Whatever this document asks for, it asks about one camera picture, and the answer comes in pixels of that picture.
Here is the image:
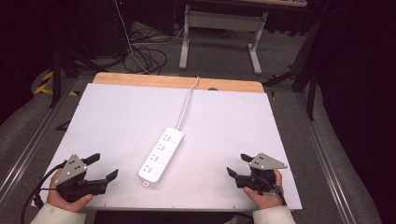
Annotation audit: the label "white floor cable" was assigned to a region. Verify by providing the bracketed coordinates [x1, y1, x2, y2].
[113, 0, 151, 75]

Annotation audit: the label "black floor cables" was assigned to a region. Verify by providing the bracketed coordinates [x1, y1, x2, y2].
[122, 29, 176, 75]

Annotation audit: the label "yellow black floor tape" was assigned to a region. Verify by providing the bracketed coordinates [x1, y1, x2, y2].
[33, 70, 80, 97]

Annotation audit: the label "person's left hand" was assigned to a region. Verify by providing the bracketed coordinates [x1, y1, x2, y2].
[46, 169, 94, 214]

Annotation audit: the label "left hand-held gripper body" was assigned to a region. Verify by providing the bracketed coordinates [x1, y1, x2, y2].
[54, 153, 108, 203]

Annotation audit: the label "grey metal desk frame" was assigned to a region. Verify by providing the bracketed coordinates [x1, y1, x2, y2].
[178, 4, 269, 76]

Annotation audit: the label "white power strip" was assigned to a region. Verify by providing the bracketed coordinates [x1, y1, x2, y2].
[138, 127, 186, 188]

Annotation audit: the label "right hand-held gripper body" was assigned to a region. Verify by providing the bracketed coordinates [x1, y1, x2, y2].
[235, 152, 289, 194]

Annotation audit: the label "black tripod stand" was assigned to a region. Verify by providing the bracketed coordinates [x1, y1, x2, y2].
[49, 46, 108, 109]

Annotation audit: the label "person's right hand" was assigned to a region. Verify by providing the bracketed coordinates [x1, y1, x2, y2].
[242, 169, 286, 210]

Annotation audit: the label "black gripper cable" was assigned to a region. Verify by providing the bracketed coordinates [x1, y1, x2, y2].
[20, 161, 68, 224]

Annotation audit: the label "wooden table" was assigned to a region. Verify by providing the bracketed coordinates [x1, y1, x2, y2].
[92, 72, 266, 94]

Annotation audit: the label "aluminium floor rail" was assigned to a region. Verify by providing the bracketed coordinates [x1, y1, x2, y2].
[0, 78, 78, 202]
[294, 92, 358, 224]

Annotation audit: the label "white board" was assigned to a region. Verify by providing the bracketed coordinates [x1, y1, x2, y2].
[31, 82, 304, 213]

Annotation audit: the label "white power strip cable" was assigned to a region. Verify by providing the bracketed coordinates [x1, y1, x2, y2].
[176, 76, 201, 131]

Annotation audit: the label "black metal stand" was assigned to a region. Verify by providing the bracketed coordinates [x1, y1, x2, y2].
[262, 17, 323, 121]

